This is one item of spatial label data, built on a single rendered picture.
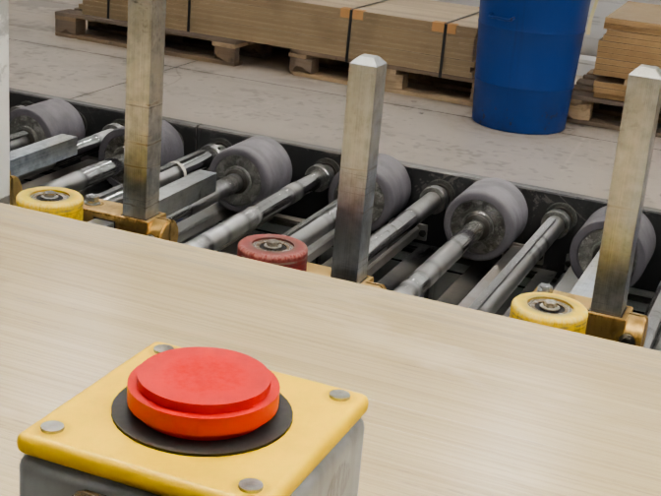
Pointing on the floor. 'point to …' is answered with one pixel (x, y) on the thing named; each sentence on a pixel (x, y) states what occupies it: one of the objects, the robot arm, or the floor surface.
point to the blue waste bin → (527, 63)
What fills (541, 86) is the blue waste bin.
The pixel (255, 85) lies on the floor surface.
